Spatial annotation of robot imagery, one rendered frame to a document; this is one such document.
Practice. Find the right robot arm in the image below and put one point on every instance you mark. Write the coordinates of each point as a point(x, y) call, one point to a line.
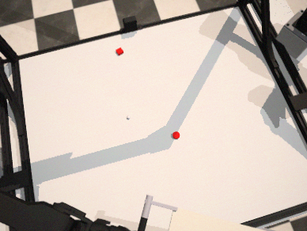
point(42, 216)

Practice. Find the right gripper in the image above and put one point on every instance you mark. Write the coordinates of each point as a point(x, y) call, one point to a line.
point(106, 225)

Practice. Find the small red block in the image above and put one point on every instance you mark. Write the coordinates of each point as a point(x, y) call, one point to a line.
point(119, 51)

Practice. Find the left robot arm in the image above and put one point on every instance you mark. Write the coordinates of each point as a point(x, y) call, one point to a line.
point(301, 24)

